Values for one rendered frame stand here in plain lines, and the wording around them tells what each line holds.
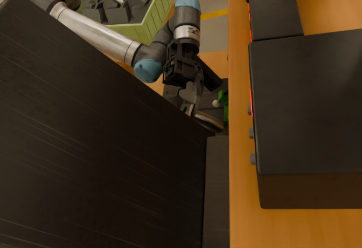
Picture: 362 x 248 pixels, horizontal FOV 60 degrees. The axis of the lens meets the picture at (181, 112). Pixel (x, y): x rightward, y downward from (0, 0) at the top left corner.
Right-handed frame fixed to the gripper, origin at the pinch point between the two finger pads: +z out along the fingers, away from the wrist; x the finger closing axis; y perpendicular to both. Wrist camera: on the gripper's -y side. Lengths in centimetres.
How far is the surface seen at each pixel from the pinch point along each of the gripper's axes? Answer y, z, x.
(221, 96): -22.8, -18.6, -17.7
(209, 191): 0.6, 20.1, 8.9
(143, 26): -6, -70, -60
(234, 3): 11.5, -6.5, 31.7
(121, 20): -2, -88, -83
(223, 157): -2.8, 12.4, 9.3
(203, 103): -24.3, -21.4, -31.4
